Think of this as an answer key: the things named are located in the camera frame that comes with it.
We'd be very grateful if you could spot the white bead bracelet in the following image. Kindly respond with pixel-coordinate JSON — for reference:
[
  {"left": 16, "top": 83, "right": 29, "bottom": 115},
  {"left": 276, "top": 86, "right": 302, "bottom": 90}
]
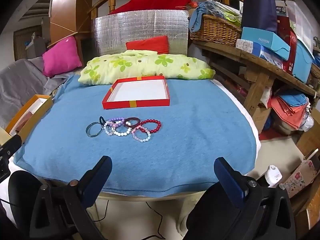
[{"left": 112, "top": 124, "right": 132, "bottom": 137}]

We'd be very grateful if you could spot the white bottle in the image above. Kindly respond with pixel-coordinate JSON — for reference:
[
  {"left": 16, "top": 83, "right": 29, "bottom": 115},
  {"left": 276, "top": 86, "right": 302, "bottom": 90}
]
[{"left": 265, "top": 165, "right": 283, "bottom": 188}]

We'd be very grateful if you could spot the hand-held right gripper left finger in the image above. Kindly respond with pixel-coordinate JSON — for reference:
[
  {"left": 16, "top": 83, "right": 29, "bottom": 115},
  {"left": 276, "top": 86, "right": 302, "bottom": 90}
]
[{"left": 30, "top": 155, "right": 113, "bottom": 240}]

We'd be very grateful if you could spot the white round table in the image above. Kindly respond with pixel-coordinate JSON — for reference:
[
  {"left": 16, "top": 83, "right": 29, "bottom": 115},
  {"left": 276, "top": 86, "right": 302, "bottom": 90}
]
[{"left": 49, "top": 79, "right": 262, "bottom": 202}]

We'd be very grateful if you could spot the maroon bangle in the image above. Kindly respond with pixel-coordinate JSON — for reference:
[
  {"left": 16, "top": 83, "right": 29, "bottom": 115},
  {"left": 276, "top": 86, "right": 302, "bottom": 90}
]
[{"left": 124, "top": 117, "right": 141, "bottom": 128}]

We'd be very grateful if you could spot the pink pillow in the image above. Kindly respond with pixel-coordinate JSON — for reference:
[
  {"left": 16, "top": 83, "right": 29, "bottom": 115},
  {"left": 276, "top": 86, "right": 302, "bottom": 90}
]
[{"left": 42, "top": 36, "right": 83, "bottom": 78}]

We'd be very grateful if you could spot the grey-teal bangle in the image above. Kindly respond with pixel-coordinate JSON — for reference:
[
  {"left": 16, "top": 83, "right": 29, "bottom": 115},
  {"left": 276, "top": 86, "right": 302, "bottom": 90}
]
[{"left": 86, "top": 121, "right": 102, "bottom": 138}]

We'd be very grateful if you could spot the clear pale pink bracelet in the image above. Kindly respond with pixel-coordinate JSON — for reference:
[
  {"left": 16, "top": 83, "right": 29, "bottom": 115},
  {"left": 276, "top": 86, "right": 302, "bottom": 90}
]
[{"left": 103, "top": 121, "right": 118, "bottom": 136}]

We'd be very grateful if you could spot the red pillow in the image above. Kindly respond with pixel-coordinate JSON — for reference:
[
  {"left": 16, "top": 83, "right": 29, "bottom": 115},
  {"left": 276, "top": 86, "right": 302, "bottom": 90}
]
[{"left": 126, "top": 36, "right": 170, "bottom": 55}]

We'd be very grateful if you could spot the light blue shoe box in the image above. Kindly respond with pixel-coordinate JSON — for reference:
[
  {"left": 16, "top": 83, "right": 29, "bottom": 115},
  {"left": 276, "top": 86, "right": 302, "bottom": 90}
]
[{"left": 240, "top": 27, "right": 291, "bottom": 61}]

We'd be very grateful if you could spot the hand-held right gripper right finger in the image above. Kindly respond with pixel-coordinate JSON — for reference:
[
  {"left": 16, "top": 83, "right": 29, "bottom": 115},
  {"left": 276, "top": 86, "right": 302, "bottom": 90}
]
[{"left": 214, "top": 157, "right": 297, "bottom": 233}]

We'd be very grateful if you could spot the blue plastic bin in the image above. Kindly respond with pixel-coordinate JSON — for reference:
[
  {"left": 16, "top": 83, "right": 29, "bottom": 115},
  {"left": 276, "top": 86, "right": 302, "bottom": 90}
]
[{"left": 291, "top": 36, "right": 315, "bottom": 84}]

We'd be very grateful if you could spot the grey cloth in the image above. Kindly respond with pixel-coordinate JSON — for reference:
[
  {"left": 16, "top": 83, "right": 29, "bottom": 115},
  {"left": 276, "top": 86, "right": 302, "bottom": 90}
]
[{"left": 0, "top": 59, "right": 68, "bottom": 130}]

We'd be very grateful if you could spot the navy bag with orange handle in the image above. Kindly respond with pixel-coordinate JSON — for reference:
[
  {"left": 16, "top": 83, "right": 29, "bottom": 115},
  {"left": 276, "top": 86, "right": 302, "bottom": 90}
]
[{"left": 237, "top": 0, "right": 278, "bottom": 34}]

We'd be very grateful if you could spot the red carton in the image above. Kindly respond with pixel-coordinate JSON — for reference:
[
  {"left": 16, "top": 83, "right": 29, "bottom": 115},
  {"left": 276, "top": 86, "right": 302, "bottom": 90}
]
[{"left": 276, "top": 15, "right": 298, "bottom": 75}]

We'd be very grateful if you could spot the clear plastic storage box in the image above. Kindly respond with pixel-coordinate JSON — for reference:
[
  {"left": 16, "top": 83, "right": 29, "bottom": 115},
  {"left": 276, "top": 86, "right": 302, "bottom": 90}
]
[{"left": 285, "top": 0, "right": 314, "bottom": 53}]

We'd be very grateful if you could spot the purple bead bracelet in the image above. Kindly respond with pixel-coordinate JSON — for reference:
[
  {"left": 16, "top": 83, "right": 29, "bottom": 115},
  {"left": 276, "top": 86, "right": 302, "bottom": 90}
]
[{"left": 107, "top": 117, "right": 126, "bottom": 128}]

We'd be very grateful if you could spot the large red cushion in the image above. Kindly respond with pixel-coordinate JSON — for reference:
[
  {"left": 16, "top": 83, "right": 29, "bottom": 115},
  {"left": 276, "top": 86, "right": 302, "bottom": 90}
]
[{"left": 109, "top": 0, "right": 193, "bottom": 15}]

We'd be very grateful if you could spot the orange box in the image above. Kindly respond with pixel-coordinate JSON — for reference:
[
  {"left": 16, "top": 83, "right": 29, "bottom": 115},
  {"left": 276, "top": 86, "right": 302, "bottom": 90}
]
[{"left": 5, "top": 94, "right": 53, "bottom": 140}]

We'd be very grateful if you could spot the wooden bench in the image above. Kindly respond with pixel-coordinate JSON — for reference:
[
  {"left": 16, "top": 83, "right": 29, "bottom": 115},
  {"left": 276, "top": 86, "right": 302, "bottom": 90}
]
[{"left": 191, "top": 40, "right": 320, "bottom": 112}]

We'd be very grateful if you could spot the red shallow gift box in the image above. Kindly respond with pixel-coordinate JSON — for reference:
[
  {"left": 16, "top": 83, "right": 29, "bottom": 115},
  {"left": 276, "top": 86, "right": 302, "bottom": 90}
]
[{"left": 102, "top": 75, "right": 171, "bottom": 110}]

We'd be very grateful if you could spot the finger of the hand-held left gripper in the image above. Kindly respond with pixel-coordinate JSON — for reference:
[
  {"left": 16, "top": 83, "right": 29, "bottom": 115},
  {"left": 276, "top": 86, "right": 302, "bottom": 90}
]
[
  {"left": 0, "top": 155, "right": 11, "bottom": 180},
  {"left": 0, "top": 134, "right": 22, "bottom": 159}
]

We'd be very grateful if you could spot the green floral pillow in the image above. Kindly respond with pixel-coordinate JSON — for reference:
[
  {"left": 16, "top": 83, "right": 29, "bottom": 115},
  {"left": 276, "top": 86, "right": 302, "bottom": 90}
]
[{"left": 78, "top": 50, "right": 216, "bottom": 85}]

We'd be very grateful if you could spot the blue blanket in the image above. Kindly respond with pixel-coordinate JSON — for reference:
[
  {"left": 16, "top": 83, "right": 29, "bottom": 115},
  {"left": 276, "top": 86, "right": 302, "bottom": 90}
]
[{"left": 12, "top": 74, "right": 258, "bottom": 198}]

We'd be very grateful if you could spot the white plastic bag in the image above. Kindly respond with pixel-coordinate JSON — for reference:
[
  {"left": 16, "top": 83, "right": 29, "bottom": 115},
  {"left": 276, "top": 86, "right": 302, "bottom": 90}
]
[{"left": 299, "top": 116, "right": 314, "bottom": 133}]

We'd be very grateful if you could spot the silver insulation mat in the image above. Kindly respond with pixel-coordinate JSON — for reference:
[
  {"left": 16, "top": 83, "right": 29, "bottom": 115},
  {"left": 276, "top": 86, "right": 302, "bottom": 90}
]
[{"left": 91, "top": 9, "right": 190, "bottom": 57}]

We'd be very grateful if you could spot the red bead bracelet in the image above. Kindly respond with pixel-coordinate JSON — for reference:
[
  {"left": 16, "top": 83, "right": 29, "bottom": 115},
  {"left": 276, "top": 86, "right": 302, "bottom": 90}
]
[{"left": 138, "top": 119, "right": 162, "bottom": 135}]

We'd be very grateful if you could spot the wicker basket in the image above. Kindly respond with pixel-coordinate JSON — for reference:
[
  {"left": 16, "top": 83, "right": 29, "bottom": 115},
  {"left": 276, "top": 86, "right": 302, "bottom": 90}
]
[{"left": 189, "top": 14, "right": 242, "bottom": 47}]

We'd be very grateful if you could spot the brown wooden cabinet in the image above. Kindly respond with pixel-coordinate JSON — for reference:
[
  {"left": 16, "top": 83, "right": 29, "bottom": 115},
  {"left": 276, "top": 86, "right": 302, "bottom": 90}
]
[{"left": 50, "top": 0, "right": 93, "bottom": 55}]

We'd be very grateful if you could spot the white patterned box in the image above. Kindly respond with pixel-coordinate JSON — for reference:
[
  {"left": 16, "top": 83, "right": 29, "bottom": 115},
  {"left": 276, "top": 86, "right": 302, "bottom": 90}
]
[{"left": 236, "top": 39, "right": 261, "bottom": 54}]

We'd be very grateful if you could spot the floral gift box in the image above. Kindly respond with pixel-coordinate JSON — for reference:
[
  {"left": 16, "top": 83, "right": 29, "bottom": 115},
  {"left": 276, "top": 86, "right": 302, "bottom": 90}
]
[{"left": 284, "top": 160, "right": 318, "bottom": 198}]

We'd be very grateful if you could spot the stack of coral cloths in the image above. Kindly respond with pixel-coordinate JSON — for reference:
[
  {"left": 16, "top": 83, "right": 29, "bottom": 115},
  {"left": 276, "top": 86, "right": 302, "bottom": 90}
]
[{"left": 271, "top": 96, "right": 310, "bottom": 131}]

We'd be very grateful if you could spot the folded blue cloth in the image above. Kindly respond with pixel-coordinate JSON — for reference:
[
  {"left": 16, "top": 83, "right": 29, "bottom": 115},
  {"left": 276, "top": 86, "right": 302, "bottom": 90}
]
[{"left": 276, "top": 94, "right": 308, "bottom": 108}]

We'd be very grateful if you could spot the black cable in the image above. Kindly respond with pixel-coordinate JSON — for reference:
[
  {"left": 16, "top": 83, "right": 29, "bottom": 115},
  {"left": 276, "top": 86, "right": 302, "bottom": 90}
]
[{"left": 94, "top": 200, "right": 166, "bottom": 239}]

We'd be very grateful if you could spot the wooden stair railing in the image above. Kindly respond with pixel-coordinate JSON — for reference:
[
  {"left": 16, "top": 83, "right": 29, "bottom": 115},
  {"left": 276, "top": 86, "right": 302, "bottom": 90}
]
[{"left": 87, "top": 0, "right": 295, "bottom": 20}]

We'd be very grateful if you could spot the cardboard box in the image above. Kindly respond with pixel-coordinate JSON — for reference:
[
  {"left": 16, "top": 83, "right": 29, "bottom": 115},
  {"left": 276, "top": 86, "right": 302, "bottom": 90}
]
[{"left": 252, "top": 106, "right": 272, "bottom": 134}]

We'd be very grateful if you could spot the pink and clear bead bracelet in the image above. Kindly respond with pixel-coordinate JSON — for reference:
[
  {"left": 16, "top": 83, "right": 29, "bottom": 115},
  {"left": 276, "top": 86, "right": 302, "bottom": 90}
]
[{"left": 131, "top": 126, "right": 152, "bottom": 142}]

